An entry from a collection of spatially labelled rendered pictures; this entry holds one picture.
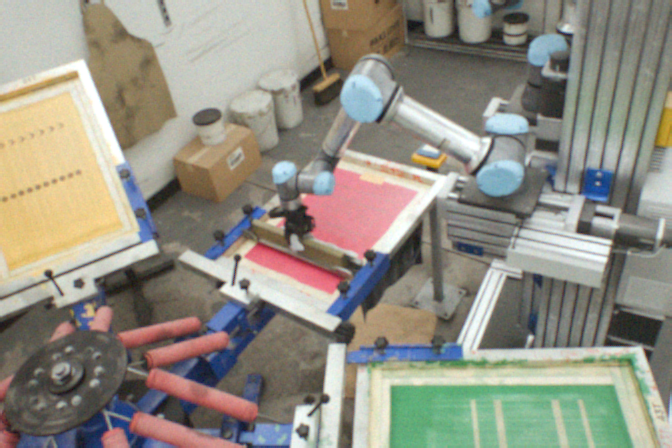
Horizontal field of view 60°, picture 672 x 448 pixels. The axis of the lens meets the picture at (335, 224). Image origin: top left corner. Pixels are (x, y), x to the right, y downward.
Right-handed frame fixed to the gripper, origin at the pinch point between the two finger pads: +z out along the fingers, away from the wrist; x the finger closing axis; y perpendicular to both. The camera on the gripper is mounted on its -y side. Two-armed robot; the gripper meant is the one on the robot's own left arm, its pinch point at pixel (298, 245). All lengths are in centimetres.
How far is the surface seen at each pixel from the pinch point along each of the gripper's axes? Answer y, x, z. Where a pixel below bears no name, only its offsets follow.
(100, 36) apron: -196, 72, -21
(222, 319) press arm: 0.3, -39.8, -2.4
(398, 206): 17.3, 39.8, 6.3
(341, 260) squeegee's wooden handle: 20.1, -1.4, -2.8
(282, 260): -5.8, -4.3, 6.2
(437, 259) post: 13, 75, 69
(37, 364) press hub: -11, -86, -29
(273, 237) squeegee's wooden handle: -10.4, -1.5, -1.0
